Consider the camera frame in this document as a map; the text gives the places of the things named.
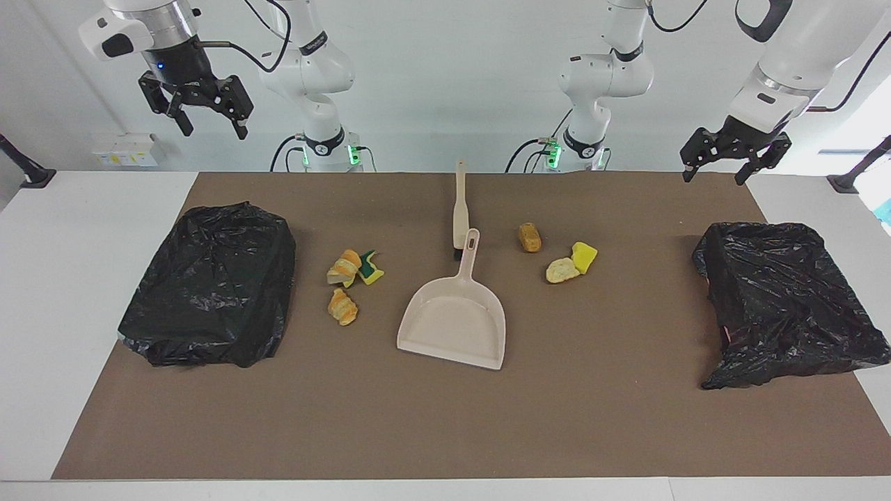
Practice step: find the toy croissant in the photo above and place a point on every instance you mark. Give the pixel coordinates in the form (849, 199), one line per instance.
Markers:
(561, 271)
(342, 307)
(343, 268)

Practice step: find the yellow green sponge piece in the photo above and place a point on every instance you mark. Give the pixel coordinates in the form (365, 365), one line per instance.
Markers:
(371, 273)
(585, 257)

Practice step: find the beige plastic dustpan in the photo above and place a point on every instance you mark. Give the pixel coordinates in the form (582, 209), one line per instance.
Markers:
(452, 327)

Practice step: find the brown table mat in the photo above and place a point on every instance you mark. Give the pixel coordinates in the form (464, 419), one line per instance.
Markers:
(445, 417)

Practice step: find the beige hand brush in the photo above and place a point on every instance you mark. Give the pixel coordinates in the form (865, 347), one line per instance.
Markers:
(459, 216)

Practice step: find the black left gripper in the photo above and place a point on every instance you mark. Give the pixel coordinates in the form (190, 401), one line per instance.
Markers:
(748, 136)

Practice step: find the brown toy bread roll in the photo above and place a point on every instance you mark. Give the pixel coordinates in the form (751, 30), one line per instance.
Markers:
(530, 238)

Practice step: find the white wall socket box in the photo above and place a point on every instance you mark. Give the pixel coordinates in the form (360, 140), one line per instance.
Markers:
(129, 149)

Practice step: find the black bag lined bin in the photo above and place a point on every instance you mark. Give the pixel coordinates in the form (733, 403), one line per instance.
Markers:
(209, 292)
(779, 306)

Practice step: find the teal object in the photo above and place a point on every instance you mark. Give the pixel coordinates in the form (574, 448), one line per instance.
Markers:
(885, 212)

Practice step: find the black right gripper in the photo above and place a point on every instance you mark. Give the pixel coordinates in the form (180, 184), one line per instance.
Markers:
(181, 66)

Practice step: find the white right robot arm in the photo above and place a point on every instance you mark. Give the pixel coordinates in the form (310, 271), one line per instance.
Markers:
(313, 69)

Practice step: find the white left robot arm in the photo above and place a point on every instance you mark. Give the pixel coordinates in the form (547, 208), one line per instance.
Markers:
(605, 76)

